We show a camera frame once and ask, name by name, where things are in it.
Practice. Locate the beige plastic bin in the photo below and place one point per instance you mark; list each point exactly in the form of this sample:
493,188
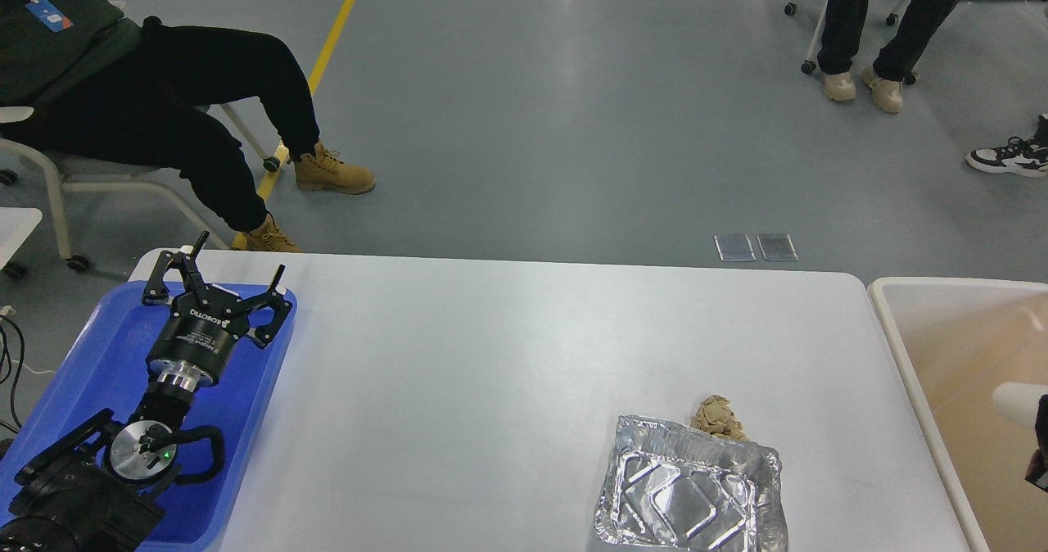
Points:
954,340

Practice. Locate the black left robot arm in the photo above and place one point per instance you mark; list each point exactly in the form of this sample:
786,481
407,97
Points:
142,439

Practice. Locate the blue plastic tray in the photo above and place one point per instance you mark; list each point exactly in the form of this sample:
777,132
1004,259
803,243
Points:
106,368

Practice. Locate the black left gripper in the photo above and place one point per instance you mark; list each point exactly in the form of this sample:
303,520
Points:
196,339

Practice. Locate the black white sneaker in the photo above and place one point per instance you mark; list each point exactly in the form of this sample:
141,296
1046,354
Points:
1022,156

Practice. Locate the floor metal plate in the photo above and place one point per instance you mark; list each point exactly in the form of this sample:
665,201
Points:
777,247
734,248

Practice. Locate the white chair left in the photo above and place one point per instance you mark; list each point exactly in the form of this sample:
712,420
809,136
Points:
68,173

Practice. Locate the crumpled aluminium foil tray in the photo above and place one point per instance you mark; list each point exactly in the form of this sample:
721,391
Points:
668,485

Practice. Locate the white paper cup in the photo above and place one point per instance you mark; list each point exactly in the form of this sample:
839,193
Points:
1018,402

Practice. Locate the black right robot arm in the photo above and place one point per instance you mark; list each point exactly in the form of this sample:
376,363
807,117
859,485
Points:
1036,473

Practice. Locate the crumpled brown paper ball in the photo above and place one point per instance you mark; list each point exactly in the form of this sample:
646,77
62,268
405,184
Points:
715,417

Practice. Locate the white side table corner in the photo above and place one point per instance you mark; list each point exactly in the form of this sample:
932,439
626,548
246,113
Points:
16,225

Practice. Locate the right floor metal plate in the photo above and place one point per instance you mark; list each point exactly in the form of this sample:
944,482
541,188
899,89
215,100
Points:
777,247

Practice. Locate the left floor metal plate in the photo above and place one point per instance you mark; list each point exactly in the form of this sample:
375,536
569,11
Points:
734,248

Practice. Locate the seated person green sweater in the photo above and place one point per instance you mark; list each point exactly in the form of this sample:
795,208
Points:
105,87

